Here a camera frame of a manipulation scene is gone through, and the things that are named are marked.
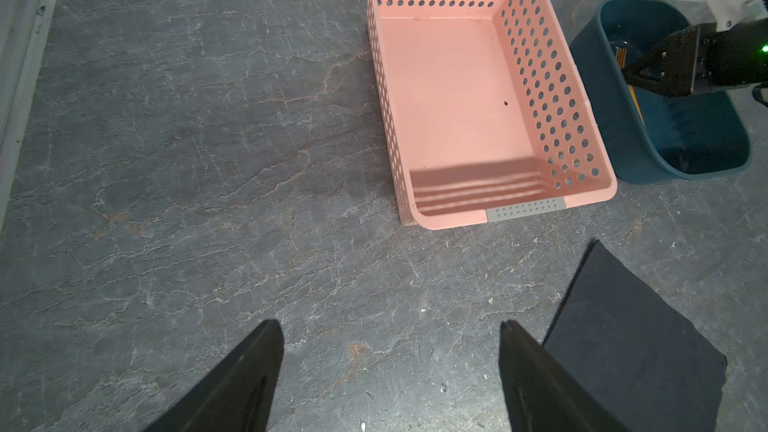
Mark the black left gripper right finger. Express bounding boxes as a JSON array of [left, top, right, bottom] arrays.
[[498, 320, 627, 431]]

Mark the black paper napkin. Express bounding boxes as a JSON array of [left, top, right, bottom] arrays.
[[543, 240, 728, 431]]

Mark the teal plastic tub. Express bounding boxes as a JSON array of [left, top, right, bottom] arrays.
[[570, 0, 752, 184]]

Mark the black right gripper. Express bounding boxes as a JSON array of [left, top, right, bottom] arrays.
[[623, 18, 767, 97]]

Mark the orange plastic fork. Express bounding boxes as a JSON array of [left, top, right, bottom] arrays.
[[612, 41, 645, 125]]

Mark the pink perforated plastic basket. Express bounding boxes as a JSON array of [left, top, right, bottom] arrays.
[[367, 0, 617, 230]]

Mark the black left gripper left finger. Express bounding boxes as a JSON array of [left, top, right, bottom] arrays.
[[146, 319, 284, 431]]

